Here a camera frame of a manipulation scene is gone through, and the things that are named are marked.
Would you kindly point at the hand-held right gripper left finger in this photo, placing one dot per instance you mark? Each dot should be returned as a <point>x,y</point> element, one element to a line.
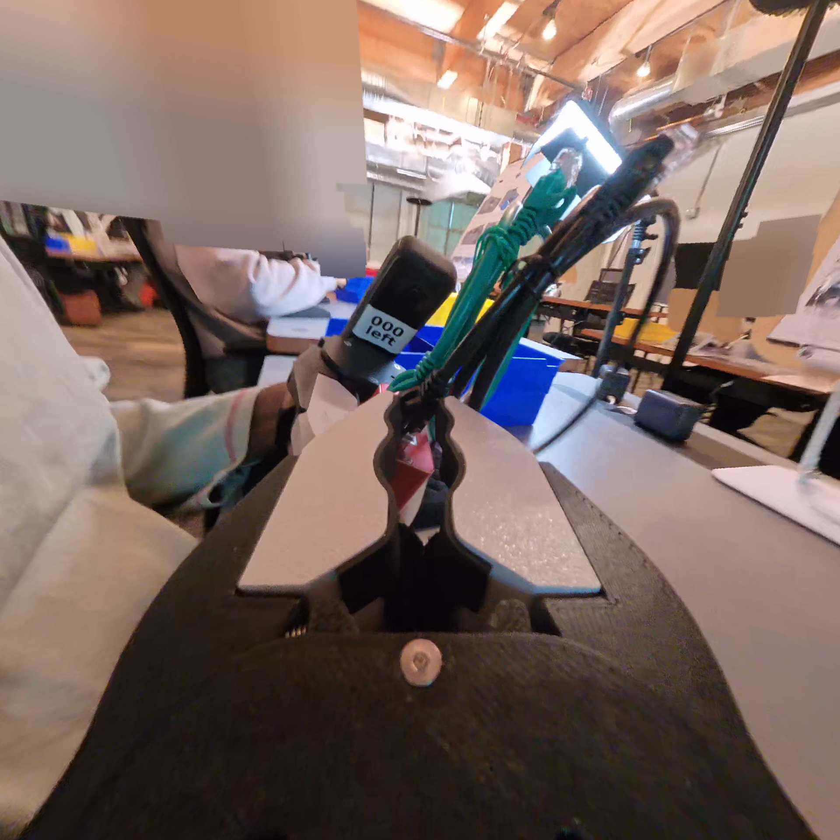
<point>321,518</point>

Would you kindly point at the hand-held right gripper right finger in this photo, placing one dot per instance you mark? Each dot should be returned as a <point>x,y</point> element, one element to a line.
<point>518,518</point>

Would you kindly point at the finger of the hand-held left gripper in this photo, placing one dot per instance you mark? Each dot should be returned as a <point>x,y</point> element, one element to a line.
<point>321,413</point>

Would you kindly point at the red ethernet splitter box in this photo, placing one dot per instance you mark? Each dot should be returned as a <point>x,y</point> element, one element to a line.
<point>410,472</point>

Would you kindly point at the blue plastic bin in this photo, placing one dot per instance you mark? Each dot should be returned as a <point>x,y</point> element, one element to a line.
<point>518,380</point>

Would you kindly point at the instruction poster on wooden board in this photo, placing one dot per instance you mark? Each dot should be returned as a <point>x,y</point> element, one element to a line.
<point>810,302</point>
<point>482,210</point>

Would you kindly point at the black office chair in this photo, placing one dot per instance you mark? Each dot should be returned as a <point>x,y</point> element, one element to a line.
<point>164,308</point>

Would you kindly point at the black laptop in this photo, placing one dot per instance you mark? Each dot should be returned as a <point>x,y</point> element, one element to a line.
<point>610,285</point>

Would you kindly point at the black light stand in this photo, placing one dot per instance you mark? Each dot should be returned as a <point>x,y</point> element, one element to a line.
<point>623,302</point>

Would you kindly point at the led light panel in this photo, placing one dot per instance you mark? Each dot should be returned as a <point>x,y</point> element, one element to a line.
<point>594,141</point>

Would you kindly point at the wood-edged office desk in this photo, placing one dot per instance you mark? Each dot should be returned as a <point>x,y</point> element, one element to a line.
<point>722,364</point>

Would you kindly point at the black pole stand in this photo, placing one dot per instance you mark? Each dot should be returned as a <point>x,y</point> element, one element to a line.
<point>741,197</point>

